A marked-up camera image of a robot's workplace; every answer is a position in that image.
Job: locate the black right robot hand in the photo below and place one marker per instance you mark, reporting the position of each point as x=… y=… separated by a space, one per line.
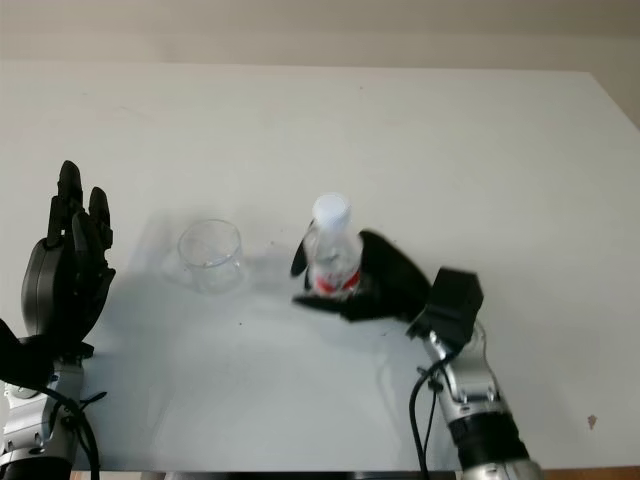
x=390 y=280

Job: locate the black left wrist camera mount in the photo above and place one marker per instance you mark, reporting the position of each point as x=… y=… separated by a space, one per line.
x=20 y=360

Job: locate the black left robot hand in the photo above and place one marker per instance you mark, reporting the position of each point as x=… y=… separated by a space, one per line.
x=55 y=285

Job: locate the clear water bottle red label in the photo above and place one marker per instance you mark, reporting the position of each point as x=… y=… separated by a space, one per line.
x=332 y=250

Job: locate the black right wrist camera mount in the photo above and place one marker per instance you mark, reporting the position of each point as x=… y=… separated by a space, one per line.
x=452 y=305

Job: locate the clear plastic cup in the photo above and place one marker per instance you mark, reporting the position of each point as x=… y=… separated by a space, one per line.
x=210 y=257

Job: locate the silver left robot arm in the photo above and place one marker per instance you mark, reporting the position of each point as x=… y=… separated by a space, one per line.
x=30 y=430

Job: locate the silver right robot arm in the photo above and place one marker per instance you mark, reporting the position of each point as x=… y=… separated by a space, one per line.
x=480 y=400

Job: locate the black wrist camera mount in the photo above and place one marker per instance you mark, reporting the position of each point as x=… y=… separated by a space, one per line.
x=452 y=305
x=20 y=360

